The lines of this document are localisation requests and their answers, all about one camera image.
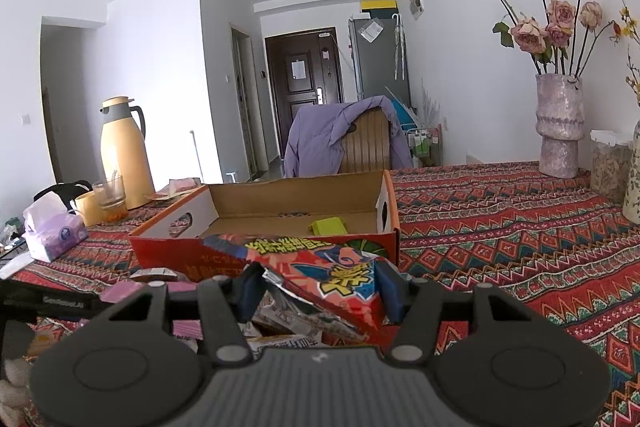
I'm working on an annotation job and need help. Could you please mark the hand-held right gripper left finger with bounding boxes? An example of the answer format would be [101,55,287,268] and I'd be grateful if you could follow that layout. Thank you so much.
[95,264,265,368]

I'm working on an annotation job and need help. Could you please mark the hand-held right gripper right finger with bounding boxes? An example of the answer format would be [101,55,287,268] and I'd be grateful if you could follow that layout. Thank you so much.
[375,258,545,368]

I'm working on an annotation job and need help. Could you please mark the red cartoon snack packet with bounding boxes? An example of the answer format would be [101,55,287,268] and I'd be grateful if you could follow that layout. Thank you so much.
[202,233,393,348]

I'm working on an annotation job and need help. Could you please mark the red cardboard box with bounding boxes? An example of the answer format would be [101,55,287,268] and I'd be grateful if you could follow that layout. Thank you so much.
[129,169,401,285]

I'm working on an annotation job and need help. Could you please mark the crumpled white snack packet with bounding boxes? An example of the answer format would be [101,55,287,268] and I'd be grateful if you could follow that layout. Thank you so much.
[250,304,333,349]

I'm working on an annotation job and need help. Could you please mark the purple tissue pack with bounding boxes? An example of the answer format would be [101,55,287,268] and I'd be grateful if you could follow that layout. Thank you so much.
[22,196,90,264]

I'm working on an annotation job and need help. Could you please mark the pink snack packet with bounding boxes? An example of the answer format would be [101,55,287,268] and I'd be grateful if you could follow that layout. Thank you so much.
[102,281,202,340]

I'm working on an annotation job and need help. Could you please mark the green snack packet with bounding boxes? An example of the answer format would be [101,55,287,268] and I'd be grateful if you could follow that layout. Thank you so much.
[307,217,349,238]

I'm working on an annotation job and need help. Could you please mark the brown white snack packet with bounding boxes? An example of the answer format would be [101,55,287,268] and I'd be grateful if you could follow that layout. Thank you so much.
[131,267,180,284]

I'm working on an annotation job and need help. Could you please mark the yellow mug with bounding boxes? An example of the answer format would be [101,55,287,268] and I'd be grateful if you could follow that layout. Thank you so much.
[74,191,106,228]

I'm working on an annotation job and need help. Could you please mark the black bag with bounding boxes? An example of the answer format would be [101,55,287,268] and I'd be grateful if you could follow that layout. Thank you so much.
[34,180,93,214]

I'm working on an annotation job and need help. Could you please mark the glass cup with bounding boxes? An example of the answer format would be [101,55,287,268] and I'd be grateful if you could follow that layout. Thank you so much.
[91,174,127,223]

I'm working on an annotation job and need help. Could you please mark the pink flat packet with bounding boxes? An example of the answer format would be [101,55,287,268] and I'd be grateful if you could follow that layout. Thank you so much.
[167,178,202,198]

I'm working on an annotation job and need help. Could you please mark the white storage rack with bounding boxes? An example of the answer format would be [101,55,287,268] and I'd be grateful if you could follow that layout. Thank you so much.
[404,122,442,168]

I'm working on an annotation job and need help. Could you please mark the wooden chair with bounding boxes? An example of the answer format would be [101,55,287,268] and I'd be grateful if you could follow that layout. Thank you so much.
[339,107,393,172]

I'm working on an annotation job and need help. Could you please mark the yellow thermos jug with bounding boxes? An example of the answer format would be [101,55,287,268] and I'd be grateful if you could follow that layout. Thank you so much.
[99,96,156,211]

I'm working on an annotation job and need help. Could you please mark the chair with purple jacket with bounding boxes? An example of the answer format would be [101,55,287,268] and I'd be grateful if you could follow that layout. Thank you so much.
[284,96,415,178]

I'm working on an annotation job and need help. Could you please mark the blue bag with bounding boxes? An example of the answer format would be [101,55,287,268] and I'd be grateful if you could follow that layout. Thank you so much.
[389,96,417,128]

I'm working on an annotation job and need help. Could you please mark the grey interior door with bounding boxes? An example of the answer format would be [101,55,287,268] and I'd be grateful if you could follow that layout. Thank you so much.
[231,23,261,180]

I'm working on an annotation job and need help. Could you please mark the dark brown entrance door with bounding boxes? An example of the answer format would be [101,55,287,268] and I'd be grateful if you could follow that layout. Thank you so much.
[265,27,346,152]

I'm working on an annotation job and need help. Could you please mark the grey refrigerator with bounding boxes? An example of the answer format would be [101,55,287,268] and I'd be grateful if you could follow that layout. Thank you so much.
[348,13,412,105]

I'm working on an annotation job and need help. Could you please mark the mottled pink vase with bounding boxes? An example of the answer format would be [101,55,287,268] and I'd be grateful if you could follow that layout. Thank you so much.
[535,73,586,179]

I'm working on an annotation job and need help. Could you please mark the white folded umbrella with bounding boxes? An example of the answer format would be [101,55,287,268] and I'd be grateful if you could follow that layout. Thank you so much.
[392,12,406,81]

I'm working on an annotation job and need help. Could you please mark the glass jar with white lid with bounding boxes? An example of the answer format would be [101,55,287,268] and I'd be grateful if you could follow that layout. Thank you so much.
[590,129,635,204]

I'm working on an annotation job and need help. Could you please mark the paper sheet on refrigerator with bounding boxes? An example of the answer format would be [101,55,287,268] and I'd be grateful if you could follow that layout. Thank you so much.
[359,19,387,44]

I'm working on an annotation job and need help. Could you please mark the pale tall vase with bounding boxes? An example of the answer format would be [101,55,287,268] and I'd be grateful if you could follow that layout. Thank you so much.
[621,119,640,225]

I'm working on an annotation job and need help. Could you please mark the dried rose bouquet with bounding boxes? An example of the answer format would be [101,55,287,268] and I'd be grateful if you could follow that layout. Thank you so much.
[460,0,623,78]

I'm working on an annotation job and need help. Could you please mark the yellow flower branch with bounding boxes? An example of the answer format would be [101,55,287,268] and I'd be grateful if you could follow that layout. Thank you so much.
[610,0,640,122]

